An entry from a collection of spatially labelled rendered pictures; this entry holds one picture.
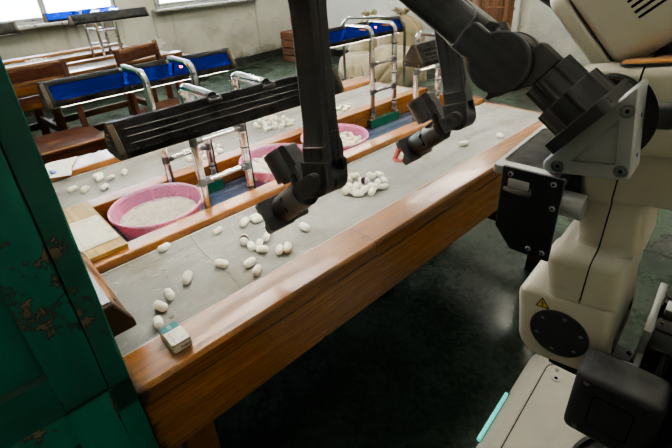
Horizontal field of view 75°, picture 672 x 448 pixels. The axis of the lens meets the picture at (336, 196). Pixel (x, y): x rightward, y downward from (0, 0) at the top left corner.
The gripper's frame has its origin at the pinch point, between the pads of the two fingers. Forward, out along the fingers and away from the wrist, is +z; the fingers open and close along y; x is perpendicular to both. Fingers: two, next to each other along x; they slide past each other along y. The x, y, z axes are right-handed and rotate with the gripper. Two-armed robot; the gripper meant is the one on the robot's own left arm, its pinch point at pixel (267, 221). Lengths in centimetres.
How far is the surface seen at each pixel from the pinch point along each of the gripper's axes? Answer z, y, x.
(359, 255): -4.8, -14.1, 17.3
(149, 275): 21.8, 22.6, -2.9
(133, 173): 69, 2, -43
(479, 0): 164, -471, -141
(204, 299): 8.5, 18.0, 8.4
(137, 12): 231, -108, -226
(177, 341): -3.3, 29.0, 12.6
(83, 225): 42, 27, -25
